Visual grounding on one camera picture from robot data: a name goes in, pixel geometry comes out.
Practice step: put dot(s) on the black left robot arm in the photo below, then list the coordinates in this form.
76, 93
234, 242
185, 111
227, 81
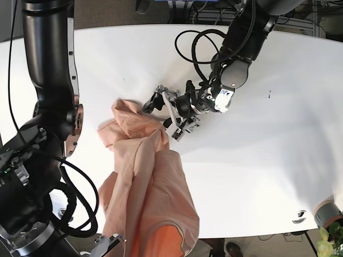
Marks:
252, 23

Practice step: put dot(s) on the green potted plant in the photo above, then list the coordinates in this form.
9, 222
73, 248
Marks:
331, 241

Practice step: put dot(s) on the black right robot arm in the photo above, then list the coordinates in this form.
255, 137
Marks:
40, 205

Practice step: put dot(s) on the salmon pink T-shirt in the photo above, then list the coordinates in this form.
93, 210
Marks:
146, 198

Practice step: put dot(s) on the right silver table grommet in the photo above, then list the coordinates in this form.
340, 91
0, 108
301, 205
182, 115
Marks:
300, 217

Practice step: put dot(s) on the grey plant pot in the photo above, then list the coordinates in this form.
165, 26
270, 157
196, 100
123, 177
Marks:
326, 213

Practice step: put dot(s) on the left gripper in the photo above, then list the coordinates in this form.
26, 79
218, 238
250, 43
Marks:
182, 117

